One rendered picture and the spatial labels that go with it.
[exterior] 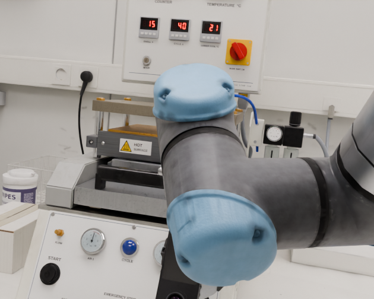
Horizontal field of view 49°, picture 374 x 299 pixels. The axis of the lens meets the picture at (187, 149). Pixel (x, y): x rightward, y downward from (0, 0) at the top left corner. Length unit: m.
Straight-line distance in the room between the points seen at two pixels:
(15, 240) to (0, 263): 0.06
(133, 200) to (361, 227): 0.41
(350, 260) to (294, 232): 0.77
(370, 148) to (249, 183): 0.09
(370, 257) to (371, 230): 0.74
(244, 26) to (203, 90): 0.61
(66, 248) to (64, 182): 0.11
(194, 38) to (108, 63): 0.51
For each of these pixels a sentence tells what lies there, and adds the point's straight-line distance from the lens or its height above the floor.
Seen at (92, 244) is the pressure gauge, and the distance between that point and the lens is 0.68.
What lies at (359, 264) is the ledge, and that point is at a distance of 1.10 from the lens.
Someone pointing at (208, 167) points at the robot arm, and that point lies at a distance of 0.31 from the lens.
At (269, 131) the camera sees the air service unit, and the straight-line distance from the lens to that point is 0.92.
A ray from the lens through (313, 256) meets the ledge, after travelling 1.08.
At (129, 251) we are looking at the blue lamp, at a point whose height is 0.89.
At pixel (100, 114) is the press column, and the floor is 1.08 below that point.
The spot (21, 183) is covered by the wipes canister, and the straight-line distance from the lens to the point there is 1.12.
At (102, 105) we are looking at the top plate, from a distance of 0.79.
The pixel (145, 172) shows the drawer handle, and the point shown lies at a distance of 0.66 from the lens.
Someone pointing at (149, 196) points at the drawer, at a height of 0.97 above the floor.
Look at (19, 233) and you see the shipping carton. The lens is 0.91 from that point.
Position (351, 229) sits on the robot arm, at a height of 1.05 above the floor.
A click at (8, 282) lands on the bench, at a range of 0.90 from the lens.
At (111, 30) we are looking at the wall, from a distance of 1.47.
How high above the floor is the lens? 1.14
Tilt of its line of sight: 8 degrees down
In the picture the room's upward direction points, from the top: 5 degrees clockwise
